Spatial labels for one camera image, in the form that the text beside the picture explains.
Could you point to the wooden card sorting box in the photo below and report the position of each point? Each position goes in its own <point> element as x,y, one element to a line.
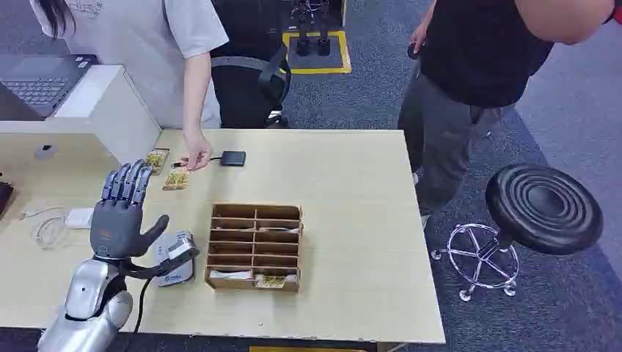
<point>254,247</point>

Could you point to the card with dark print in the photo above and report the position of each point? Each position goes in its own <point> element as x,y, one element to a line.
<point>179,164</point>

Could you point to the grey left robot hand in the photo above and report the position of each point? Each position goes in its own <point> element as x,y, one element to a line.
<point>115,228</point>

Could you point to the white partition box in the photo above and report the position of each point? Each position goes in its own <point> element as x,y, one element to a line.
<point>104,114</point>

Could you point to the black office chair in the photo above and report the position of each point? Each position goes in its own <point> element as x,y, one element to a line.
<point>250,73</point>

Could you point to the dark laptop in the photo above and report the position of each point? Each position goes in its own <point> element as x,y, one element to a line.
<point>41,85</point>

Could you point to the person's hand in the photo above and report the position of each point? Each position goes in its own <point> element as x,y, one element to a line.
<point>197,150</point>

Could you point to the black round stool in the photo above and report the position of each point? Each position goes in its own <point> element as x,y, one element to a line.
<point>529,218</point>

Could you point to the person in grey shirt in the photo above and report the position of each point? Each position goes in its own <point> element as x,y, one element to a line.
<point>146,58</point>

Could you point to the person in black shirt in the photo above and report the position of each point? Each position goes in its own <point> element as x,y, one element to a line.
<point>466,97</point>

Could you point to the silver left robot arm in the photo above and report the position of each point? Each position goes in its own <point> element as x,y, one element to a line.
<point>90,301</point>

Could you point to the yellow card in box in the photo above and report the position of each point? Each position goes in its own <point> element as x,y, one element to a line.
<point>271,281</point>

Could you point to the small black card reader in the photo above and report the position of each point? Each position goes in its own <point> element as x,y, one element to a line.
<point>233,158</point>

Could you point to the yellow printed card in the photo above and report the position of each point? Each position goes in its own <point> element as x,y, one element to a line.
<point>176,180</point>
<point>157,160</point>

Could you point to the white card in box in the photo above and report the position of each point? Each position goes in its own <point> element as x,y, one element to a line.
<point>230,275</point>

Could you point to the black robot legs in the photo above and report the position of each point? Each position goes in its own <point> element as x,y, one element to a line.
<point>311,26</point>

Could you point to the black object at edge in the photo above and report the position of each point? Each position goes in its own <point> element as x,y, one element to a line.
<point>5,194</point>

